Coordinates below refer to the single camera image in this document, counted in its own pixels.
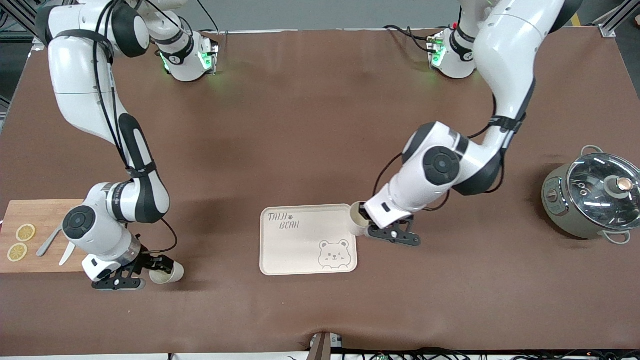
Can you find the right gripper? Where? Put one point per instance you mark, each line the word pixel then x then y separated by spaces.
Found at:
pixel 148 261

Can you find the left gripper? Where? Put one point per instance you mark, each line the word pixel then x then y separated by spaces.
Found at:
pixel 364 215

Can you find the white paper cup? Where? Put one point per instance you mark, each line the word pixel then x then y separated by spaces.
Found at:
pixel 172 272
pixel 356 225

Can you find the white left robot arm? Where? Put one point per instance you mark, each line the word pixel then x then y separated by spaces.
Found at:
pixel 505 50

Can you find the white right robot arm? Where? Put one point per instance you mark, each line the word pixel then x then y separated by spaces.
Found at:
pixel 75 75

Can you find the cream bear print tray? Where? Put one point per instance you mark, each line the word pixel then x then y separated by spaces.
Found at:
pixel 300 250

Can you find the white plastic knife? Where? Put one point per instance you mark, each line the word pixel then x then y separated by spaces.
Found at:
pixel 66 255

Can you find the grey plastic knife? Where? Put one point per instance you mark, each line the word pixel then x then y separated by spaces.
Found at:
pixel 47 245

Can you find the brown table cloth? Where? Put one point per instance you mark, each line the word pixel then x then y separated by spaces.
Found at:
pixel 300 125

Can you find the yellow lemon slice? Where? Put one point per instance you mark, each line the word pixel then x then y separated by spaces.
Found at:
pixel 17 252
pixel 26 232

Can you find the wooden cutting board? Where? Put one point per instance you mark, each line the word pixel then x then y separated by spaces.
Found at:
pixel 30 212

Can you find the grey-green electric pot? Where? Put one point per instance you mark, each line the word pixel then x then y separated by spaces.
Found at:
pixel 560 217

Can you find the glass pot lid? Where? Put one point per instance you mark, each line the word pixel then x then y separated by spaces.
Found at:
pixel 592 192

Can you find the camera mount post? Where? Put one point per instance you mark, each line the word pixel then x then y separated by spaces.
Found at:
pixel 322 347

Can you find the aluminium frame profile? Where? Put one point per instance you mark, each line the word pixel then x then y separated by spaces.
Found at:
pixel 617 20
pixel 20 15

